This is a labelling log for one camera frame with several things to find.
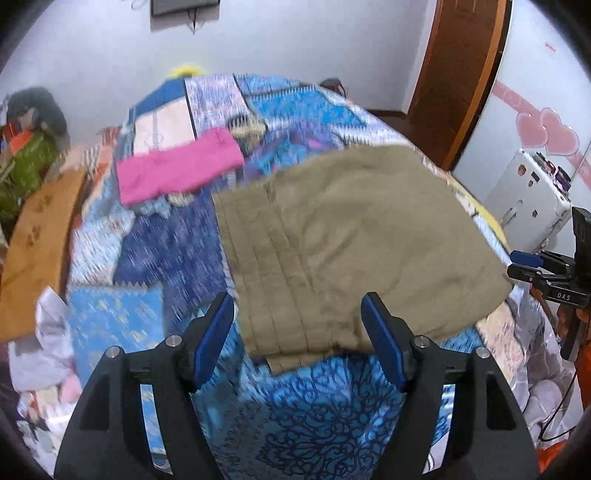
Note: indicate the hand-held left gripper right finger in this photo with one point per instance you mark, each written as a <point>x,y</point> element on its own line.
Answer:
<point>384,337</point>

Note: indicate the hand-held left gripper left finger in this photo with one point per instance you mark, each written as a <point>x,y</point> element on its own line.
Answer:
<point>213,337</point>

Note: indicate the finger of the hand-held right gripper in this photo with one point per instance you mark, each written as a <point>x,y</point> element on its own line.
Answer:
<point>524,270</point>

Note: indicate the khaki pants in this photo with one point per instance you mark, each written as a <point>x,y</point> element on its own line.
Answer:
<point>351,240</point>

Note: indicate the person's right hand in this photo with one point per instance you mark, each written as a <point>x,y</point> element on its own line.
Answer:
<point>565,318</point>

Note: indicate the white sewing machine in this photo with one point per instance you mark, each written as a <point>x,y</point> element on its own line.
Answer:
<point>526,194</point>

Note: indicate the blue patterned bed cover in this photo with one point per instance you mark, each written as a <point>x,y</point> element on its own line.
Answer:
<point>286,415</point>

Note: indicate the pink folded cloth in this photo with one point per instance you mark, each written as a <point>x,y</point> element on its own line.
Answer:
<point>178,166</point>

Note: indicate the white crumpled cloth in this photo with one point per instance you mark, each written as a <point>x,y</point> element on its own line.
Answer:
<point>34,341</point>

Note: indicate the orange brown cloth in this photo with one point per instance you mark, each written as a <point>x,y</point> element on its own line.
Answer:
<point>39,249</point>

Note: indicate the brown wooden door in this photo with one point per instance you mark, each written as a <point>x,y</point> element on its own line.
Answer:
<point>461,69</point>

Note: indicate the green patterned cloth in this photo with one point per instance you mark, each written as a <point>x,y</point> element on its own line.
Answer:
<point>23,177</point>

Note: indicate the yellow cloth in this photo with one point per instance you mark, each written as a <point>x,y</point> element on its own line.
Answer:
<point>187,70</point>

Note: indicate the dark cloth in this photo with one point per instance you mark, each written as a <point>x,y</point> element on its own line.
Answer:
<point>39,110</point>

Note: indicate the pink heart wall sticker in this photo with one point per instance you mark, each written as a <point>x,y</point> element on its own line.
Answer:
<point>547,131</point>

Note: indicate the wall television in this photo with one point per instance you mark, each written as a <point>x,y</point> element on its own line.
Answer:
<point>184,6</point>

